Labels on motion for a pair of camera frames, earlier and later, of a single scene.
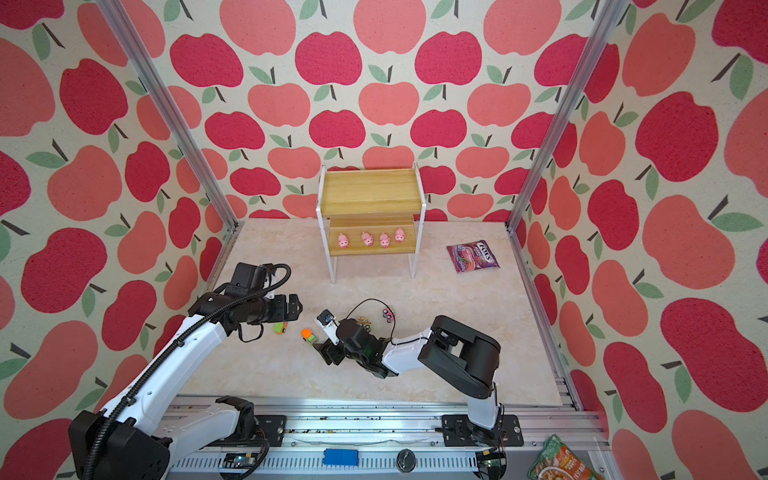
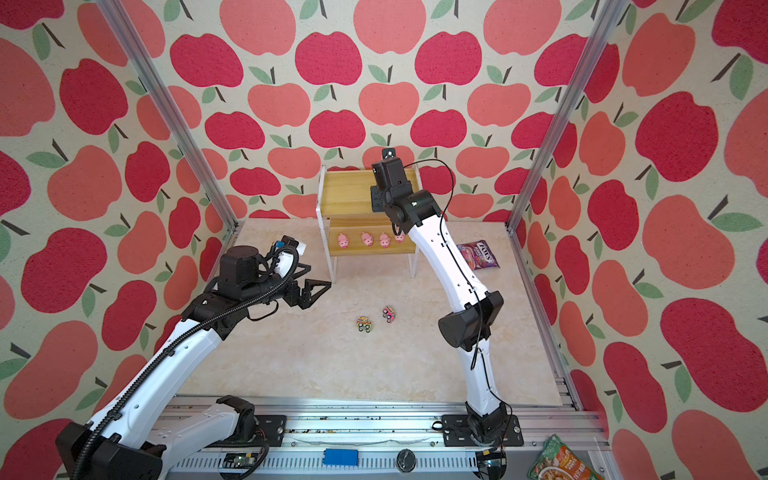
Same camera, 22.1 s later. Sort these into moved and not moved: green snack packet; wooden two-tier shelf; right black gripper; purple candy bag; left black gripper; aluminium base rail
Moved: right black gripper; left black gripper
Not moved: aluminium base rail; green snack packet; wooden two-tier shelf; purple candy bag
